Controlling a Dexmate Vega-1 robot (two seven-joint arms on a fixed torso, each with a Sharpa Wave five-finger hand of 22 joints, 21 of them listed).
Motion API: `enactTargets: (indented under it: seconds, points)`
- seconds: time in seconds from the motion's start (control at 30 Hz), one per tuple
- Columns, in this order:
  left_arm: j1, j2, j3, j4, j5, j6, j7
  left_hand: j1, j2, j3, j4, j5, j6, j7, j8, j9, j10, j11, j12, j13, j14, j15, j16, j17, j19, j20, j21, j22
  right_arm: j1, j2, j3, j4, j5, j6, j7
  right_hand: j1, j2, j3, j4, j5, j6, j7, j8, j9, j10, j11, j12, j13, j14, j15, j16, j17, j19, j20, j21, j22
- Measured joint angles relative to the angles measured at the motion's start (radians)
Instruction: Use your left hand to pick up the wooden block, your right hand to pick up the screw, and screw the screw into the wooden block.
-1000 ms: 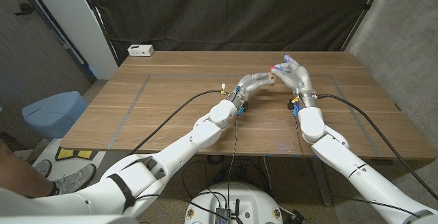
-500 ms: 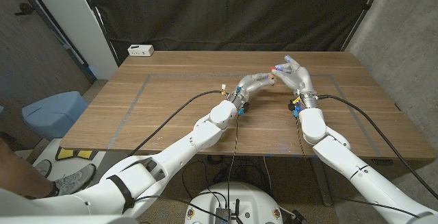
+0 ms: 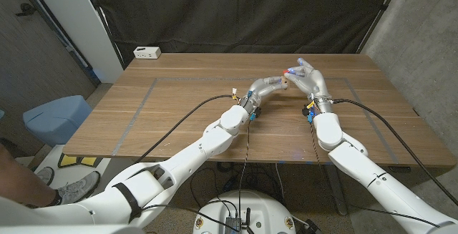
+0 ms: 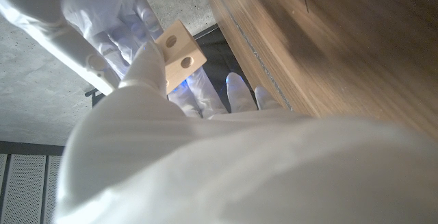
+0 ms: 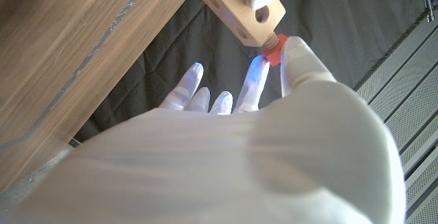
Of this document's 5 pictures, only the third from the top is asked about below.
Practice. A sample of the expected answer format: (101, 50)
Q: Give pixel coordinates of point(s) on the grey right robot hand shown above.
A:
(313, 82)

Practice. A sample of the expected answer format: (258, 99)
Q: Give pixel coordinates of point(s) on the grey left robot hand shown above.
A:
(261, 88)

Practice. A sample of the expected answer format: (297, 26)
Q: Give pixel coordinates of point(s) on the wooden block with holes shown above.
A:
(284, 82)

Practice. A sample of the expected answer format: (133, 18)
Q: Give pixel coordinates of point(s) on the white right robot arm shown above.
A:
(358, 166)

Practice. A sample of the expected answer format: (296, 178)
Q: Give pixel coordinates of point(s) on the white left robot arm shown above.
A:
(200, 150)

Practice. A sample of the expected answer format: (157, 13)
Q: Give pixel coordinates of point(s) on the black curtain backdrop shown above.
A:
(232, 12)

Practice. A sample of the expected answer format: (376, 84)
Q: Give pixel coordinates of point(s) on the white power strip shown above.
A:
(146, 52)

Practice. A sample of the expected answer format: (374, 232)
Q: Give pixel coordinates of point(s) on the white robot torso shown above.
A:
(264, 209)

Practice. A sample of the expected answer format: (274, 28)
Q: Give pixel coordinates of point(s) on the grey table leg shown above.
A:
(340, 200)

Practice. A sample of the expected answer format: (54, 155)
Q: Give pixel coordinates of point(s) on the grey electronics box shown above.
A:
(232, 225)

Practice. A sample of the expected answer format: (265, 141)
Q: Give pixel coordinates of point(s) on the yellow and black mat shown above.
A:
(71, 160)

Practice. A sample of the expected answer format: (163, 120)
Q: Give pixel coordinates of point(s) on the blue stool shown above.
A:
(57, 119)

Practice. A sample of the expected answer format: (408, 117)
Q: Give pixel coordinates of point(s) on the grey sneaker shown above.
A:
(78, 187)
(44, 176)

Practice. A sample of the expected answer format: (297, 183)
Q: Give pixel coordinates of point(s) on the person's bare leg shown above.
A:
(21, 184)

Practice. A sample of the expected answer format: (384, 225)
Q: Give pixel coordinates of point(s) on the black curtain frame pole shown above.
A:
(103, 23)
(379, 14)

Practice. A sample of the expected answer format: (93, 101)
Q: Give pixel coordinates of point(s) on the white floor base plate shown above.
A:
(50, 153)

